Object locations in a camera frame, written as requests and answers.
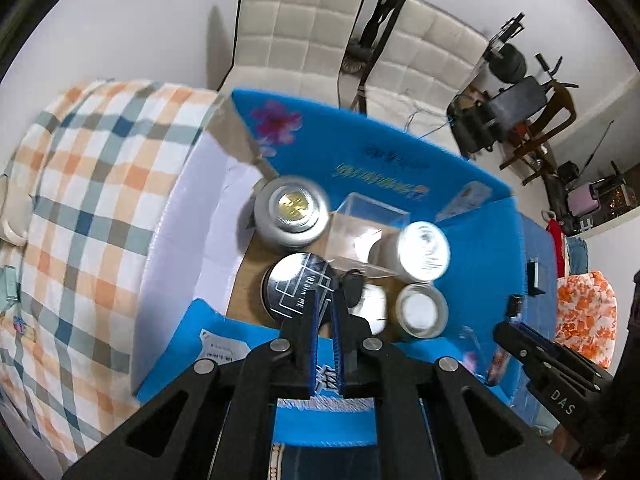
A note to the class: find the brown wooden chair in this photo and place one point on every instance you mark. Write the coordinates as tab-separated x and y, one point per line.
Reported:
529	150

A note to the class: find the black weight bench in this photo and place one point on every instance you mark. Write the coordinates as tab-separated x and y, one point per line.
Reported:
480	125

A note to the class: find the silver round tin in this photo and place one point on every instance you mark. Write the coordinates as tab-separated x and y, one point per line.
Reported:
290	212

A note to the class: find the steel cup with white lid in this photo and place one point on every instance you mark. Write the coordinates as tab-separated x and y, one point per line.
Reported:
421	311

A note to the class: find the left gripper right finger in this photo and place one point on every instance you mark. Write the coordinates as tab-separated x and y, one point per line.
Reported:
434	420

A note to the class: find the small white tape roll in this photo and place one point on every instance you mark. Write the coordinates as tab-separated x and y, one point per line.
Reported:
372	306

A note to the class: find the white padded chair right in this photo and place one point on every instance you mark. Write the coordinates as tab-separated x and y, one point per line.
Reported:
424	60

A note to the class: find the white padded chair left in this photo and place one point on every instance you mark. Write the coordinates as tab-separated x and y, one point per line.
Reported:
293	47

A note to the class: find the white padded chair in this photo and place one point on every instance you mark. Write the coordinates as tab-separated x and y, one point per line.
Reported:
293	47
424	60

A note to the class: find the white purifying cream jar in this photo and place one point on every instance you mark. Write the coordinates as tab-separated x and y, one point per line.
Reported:
418	253

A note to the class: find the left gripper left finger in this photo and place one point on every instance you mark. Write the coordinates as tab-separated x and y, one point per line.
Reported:
213	421

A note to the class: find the black patterned round tin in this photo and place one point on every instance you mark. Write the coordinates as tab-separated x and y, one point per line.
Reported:
285	285

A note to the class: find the barbell with black plates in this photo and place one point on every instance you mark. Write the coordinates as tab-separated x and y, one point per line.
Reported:
504	60

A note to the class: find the blue cardboard box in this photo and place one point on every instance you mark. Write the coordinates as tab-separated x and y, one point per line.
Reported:
391	196

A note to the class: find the plaid orange blue cloth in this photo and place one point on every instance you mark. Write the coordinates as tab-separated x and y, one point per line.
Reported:
99	161

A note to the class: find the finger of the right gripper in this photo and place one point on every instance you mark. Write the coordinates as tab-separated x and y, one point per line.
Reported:
560	378

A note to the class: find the blue striped tablecloth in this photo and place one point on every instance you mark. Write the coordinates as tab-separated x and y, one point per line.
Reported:
328	437

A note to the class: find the grey metal box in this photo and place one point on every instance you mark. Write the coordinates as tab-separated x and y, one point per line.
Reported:
532	275

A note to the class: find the red cloth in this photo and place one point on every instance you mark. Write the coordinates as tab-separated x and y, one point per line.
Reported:
554	229

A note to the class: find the white bowl on plaid cloth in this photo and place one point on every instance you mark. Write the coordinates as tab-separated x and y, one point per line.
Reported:
16	207

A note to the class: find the clear acrylic box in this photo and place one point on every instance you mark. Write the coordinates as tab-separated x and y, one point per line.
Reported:
355	233

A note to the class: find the orange white floral cushion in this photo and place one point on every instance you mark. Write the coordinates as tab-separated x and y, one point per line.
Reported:
586	317

